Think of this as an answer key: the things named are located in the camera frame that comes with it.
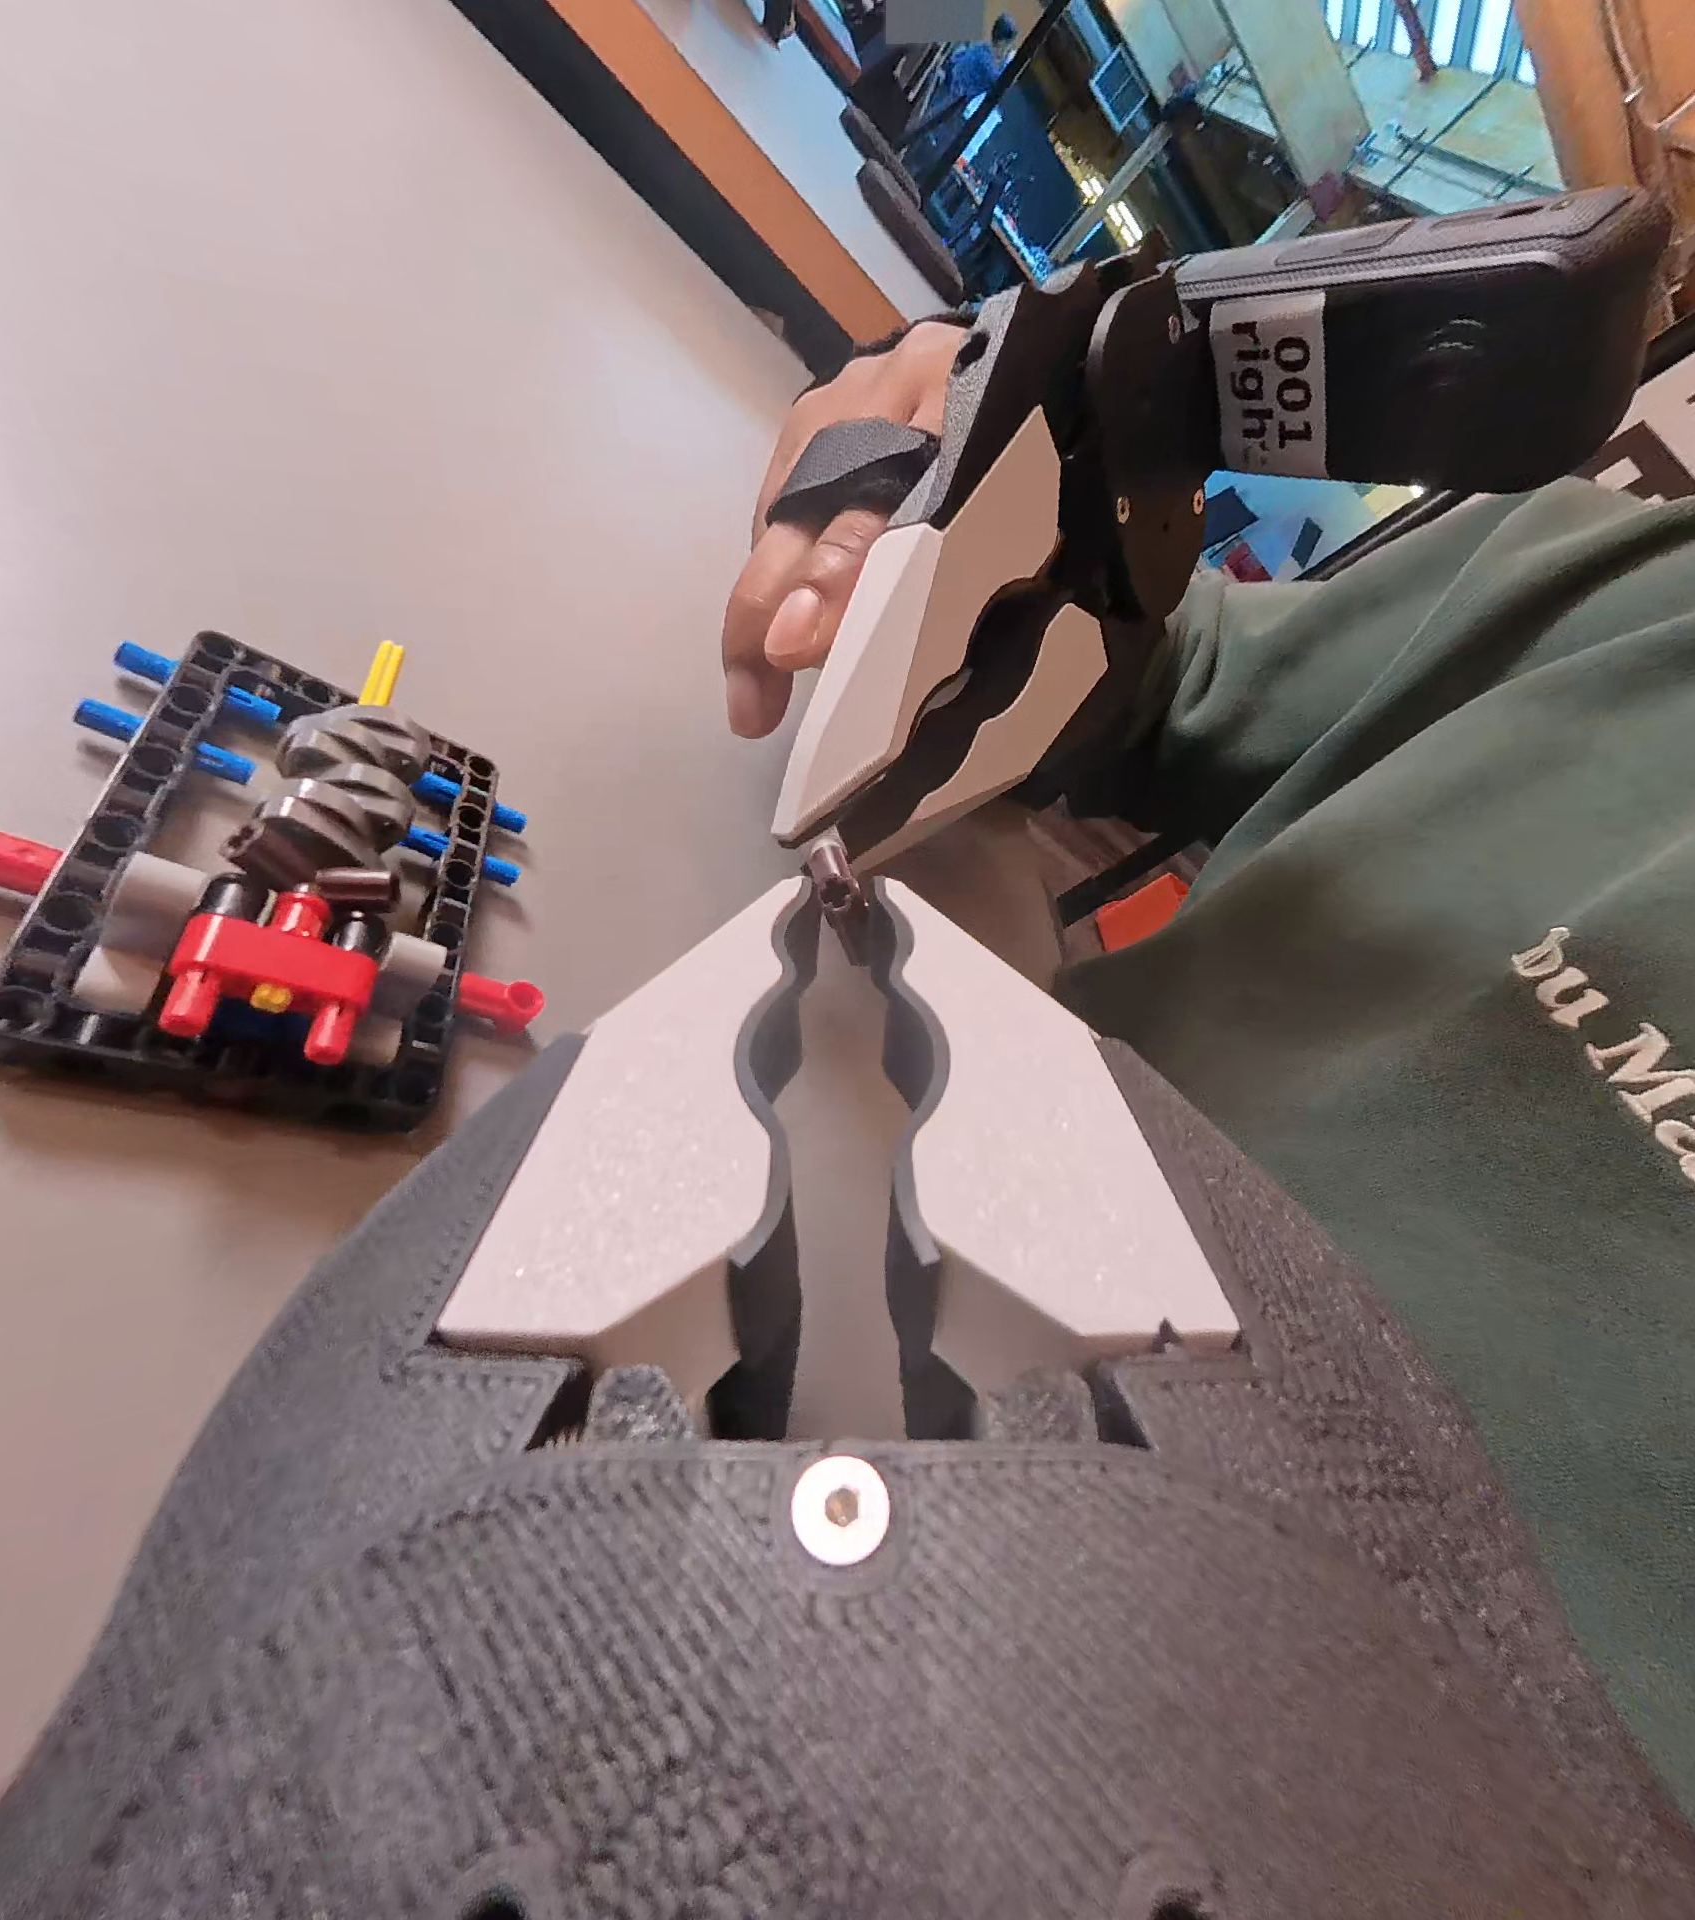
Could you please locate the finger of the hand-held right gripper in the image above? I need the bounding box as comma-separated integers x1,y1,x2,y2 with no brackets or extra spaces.
770,402,1082,853
842,599,1116,879

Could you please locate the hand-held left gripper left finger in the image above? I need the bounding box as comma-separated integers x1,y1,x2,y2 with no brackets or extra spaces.
434,874,822,1433

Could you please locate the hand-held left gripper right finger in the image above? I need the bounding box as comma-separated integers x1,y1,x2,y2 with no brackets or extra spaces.
862,875,1246,1439

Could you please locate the dark brown lego connector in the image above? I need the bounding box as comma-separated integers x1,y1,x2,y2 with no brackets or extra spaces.
804,840,874,966

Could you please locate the black lego frame assembly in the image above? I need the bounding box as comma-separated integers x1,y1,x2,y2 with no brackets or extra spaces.
0,630,550,1135

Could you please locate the person's right hand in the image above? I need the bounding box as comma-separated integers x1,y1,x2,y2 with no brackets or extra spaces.
720,313,980,742

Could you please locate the person's green sweatshirt torso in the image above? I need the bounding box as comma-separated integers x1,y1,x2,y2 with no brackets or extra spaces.
1054,779,1695,1920

